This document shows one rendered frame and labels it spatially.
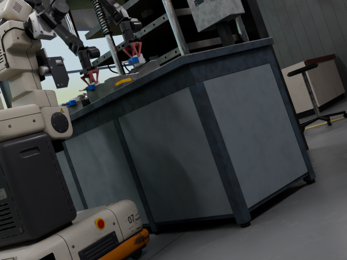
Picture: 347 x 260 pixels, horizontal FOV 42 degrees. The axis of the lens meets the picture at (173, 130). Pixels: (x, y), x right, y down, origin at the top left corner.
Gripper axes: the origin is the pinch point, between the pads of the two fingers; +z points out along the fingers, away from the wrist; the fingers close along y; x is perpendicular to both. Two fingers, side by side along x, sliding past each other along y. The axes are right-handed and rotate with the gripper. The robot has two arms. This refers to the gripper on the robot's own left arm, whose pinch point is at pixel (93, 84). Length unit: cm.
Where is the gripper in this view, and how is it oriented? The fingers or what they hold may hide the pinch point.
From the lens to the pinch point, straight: 266.9
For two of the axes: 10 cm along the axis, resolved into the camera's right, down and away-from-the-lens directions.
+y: -6.2, 2.3, 7.5
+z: 3.4, 9.4, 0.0
